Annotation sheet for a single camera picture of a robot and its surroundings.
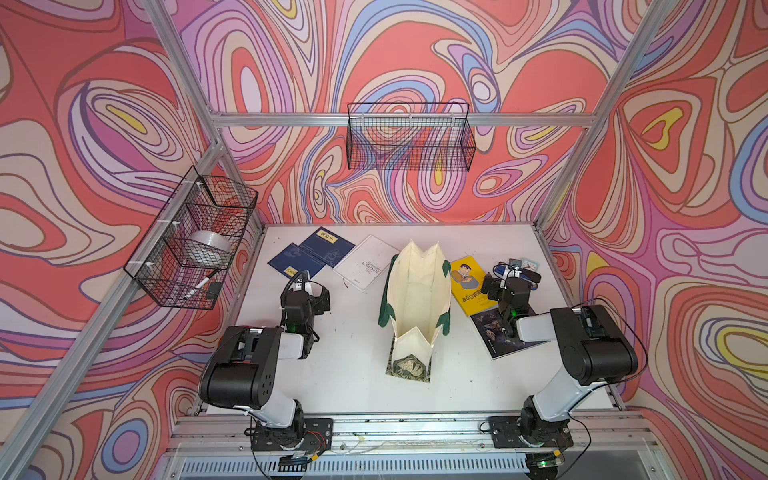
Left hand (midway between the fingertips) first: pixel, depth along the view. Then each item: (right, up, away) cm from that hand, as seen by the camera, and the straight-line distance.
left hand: (311, 288), depth 94 cm
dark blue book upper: (+1, +14, +18) cm, 23 cm away
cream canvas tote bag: (+34, -5, +5) cm, 35 cm away
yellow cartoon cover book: (+52, +1, +8) cm, 53 cm away
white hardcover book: (+16, +7, +13) cm, 22 cm away
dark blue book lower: (-10, +9, +15) cm, 20 cm away
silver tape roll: (-19, +12, -24) cm, 33 cm away
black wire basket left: (-28, +25, -11) cm, 40 cm away
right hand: (+63, +2, +3) cm, 63 cm away
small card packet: (+74, +8, +11) cm, 75 cm away
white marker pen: (-21, +3, -22) cm, 31 cm away
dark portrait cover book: (+56, -11, -5) cm, 57 cm away
